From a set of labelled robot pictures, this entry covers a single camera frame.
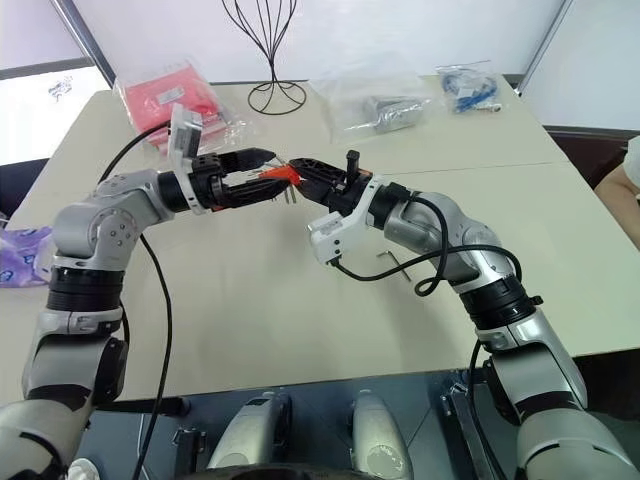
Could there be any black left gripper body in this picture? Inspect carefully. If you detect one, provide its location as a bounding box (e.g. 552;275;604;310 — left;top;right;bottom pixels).
189;152;230;212

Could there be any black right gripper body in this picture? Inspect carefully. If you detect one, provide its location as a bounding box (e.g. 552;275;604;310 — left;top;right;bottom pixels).
324;150;373;216

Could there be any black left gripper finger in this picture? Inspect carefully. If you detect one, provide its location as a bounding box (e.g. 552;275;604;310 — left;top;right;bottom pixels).
221;176;293;208
223;147;277;177

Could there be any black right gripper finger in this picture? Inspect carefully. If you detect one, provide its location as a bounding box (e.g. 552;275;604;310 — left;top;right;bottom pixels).
298;178;334;207
288;157;347;184

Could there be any red hex key holder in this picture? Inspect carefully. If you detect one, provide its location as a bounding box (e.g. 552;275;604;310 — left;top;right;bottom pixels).
256;164;305;185

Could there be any loose silver hex key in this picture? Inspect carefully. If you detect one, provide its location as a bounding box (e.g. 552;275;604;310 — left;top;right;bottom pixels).
376;250;413;283

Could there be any plastic bag with grey part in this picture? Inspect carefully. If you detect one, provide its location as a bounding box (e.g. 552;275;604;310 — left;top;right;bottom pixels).
311;66;447;147

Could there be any plastic bag with red contents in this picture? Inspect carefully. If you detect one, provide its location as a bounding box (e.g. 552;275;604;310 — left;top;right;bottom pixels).
111;58;257;150

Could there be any purple patterned cloth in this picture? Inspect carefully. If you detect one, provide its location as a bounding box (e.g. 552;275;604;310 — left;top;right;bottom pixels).
0;225;54;291

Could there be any black metal bar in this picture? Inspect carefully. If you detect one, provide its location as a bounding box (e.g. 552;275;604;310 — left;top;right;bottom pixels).
93;396;192;419

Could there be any dark brown seat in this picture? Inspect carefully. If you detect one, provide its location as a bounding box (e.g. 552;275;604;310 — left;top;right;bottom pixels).
543;126;640;190

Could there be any silver robot left leg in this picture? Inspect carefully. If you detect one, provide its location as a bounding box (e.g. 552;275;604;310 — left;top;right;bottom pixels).
206;389;295;472

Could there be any silver robot leg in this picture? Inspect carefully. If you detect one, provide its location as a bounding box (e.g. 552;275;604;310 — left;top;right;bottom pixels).
206;389;295;472
348;389;415;475

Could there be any silver robot right leg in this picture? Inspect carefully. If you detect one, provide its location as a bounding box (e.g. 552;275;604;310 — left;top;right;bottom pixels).
348;389;415;475

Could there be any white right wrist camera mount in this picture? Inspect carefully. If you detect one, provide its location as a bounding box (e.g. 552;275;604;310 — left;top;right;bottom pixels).
306;174;387;265

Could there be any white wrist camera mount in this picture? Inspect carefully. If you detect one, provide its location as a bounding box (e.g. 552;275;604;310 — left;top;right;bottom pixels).
164;103;214;217
306;174;387;265

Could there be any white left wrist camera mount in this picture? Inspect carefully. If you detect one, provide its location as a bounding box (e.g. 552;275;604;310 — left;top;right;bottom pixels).
164;103;214;217

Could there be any black wire stand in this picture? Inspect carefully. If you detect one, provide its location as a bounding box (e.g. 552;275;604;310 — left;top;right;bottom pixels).
221;0;308;117

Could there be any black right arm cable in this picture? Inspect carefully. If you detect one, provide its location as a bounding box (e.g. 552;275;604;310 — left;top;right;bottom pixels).
328;192;524;299

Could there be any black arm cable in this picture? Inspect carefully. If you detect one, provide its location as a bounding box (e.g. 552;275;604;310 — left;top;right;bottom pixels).
96;124;175;480
328;192;524;299

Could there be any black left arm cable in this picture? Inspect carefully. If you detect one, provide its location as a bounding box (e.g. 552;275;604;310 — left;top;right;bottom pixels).
96;124;175;480

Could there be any plastic bag with blue cables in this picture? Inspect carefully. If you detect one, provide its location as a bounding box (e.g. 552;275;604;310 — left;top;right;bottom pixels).
432;59;512;117

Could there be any black metal frame bracket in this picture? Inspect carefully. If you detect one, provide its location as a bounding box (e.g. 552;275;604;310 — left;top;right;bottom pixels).
438;368;504;480

